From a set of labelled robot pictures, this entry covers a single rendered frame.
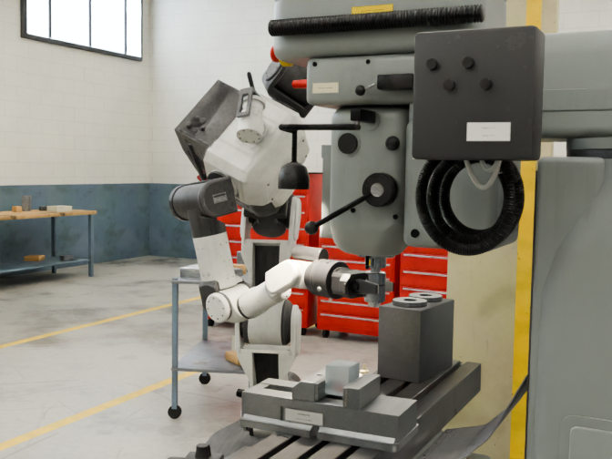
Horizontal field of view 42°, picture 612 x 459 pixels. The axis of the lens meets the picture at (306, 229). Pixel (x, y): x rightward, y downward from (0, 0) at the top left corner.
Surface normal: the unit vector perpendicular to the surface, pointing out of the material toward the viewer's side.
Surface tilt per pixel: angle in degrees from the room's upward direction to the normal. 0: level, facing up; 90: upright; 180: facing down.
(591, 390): 88
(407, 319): 90
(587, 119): 90
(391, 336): 90
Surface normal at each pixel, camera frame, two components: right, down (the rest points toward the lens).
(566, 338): -0.44, 0.04
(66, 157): 0.90, 0.05
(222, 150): -0.10, -0.47
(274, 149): 0.51, 0.00
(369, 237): -0.40, 0.52
